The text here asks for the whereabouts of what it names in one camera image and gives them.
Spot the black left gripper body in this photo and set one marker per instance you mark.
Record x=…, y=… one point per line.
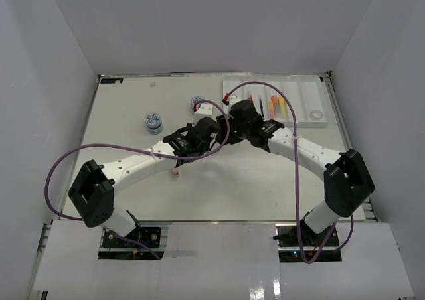
x=202, y=150

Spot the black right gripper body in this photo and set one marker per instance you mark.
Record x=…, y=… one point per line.
x=236, y=133

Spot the blue jar with label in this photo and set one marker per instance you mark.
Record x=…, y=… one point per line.
x=196, y=101

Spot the blue gel pen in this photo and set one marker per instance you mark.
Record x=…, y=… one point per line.
x=261, y=104

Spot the orange capped pink highlighter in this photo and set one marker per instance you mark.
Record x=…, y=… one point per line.
x=272, y=111

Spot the small clear tape roll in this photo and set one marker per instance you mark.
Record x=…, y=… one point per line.
x=316, y=115

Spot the orange marker pen body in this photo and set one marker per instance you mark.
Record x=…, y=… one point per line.
x=274, y=99

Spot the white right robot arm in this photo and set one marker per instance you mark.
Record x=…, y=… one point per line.
x=347, y=182

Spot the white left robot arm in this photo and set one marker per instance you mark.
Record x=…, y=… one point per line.
x=96, y=185

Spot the yellow highlighter in tray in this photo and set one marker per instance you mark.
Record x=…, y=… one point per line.
x=283, y=108

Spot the white divided organizer tray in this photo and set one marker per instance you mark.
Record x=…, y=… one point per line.
x=305, y=94

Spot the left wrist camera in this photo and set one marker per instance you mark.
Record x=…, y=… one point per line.
x=203, y=110

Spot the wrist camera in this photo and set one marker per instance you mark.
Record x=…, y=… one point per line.
x=230, y=99
x=203, y=110

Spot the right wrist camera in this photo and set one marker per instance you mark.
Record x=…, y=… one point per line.
x=230, y=99

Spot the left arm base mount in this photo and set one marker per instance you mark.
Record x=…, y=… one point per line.
x=144, y=243

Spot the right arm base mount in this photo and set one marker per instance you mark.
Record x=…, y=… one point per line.
x=288, y=245

